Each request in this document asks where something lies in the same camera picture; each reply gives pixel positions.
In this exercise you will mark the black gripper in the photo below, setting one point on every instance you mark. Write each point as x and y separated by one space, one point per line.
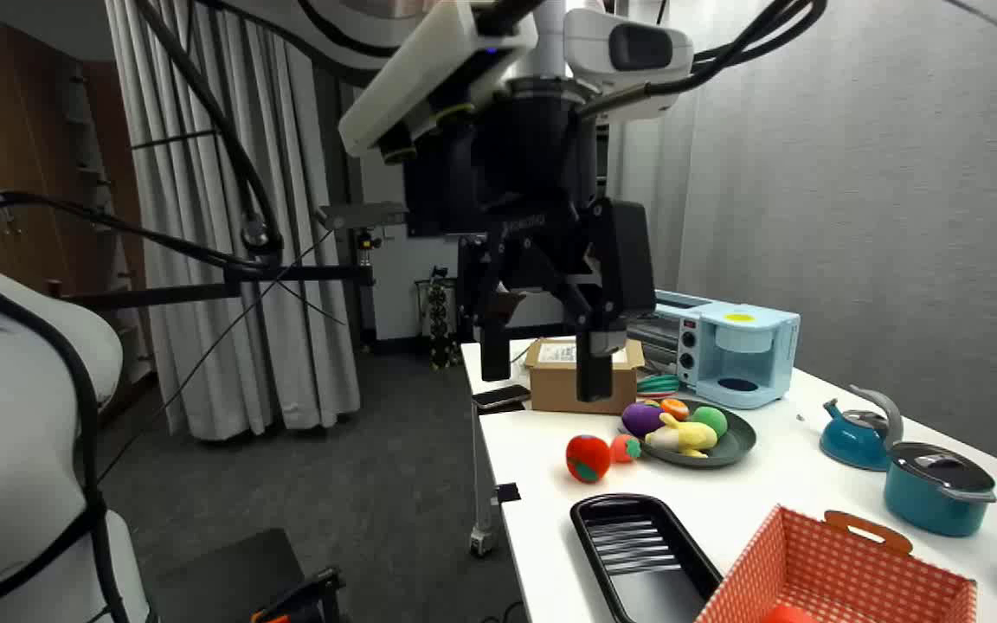
537 150

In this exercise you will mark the red peach plush toy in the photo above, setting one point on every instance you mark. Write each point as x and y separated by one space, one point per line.
586 458

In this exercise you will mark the brown cardboard box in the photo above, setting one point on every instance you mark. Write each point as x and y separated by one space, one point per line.
554 394

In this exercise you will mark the purple plush fruit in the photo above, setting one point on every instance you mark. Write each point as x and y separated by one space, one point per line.
643 416

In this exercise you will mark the green toy utensil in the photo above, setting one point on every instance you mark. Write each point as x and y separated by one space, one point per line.
660 383

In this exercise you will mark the small red-orange plush fruit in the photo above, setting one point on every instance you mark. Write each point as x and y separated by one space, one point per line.
626 449

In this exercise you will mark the light blue toy toaster oven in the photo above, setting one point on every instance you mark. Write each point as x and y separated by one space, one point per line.
673 329

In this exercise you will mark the whole orange plush fruit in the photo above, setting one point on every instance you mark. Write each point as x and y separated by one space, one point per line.
673 407

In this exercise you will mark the white plush vegetable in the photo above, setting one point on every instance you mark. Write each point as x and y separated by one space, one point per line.
660 440

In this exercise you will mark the yellow banana plush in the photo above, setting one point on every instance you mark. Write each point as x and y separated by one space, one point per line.
698 433

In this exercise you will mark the green plush fruit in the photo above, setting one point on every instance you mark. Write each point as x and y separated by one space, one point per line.
710 419

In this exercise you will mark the light blue toy coffee maker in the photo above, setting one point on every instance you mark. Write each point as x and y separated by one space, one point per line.
759 349

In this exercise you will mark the black ridged tray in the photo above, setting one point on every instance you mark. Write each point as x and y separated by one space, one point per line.
639 557

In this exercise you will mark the teal toy kettle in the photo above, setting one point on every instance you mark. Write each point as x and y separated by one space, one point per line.
849 443

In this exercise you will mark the orange woven basket box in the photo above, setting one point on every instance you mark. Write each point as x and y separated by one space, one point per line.
832 575

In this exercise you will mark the teal toy pot with lid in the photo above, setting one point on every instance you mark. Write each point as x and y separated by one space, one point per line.
933 502

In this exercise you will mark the table leg with caster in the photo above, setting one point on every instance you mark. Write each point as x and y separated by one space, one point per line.
483 537

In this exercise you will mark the black boom stand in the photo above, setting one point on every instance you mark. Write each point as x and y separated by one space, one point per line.
312 274

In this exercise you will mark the black orange bar clamp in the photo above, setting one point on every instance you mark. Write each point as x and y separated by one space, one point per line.
292 599

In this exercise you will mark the black floor case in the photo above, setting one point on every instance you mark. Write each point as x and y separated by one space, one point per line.
222 575

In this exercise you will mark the wooden door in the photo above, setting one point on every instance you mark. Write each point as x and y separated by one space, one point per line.
16 115

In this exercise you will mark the black table edge bracket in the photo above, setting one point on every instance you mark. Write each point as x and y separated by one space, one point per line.
502 400
506 493

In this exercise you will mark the grey camera on boom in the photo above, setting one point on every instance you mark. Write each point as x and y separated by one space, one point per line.
361 217

